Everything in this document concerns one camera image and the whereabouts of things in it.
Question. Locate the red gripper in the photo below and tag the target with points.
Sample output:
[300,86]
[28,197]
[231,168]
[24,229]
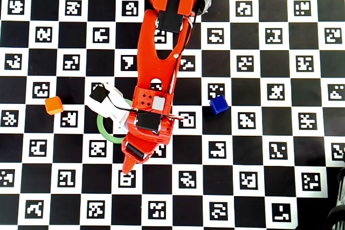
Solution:
[133,151]

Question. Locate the orange cube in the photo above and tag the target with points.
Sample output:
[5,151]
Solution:
[54,105]

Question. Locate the blue cube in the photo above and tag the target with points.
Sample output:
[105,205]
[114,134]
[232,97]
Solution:
[219,104]

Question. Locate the red robot arm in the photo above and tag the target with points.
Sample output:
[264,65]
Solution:
[151,73]

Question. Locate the small grey connector box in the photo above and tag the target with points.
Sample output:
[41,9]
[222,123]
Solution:
[158,103]

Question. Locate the black white marker board mat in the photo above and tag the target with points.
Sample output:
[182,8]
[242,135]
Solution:
[248,149]

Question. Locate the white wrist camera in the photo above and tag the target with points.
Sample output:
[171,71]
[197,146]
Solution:
[107,111]

